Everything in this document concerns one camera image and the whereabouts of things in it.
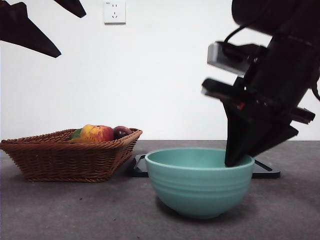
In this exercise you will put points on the teal ceramic bowl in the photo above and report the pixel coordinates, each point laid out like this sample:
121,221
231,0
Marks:
200,190

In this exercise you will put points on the brown wicker basket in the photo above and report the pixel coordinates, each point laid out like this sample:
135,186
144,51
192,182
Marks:
62,162

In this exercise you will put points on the green avocado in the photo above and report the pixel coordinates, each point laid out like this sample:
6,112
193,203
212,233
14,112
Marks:
76,134

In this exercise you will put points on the black rectangular tray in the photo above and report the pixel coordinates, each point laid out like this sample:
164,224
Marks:
138,167

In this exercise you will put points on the dark red plum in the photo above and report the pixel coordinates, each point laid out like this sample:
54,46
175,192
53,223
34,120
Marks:
121,132

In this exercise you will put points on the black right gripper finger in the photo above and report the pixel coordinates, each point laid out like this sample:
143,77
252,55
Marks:
242,132
285,136

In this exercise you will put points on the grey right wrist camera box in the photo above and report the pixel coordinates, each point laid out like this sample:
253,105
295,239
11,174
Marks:
217,56

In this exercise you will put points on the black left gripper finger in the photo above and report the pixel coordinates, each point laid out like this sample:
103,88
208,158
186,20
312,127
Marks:
17,27
73,7

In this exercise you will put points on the red yellow apple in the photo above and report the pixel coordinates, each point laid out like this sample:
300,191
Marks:
96,133

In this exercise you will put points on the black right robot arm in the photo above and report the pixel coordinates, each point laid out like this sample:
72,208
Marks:
275,12

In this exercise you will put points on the white wall socket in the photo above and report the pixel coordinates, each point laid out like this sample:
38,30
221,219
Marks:
115,15

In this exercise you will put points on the brown kiwi fruit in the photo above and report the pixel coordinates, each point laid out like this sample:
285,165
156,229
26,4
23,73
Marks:
80,140

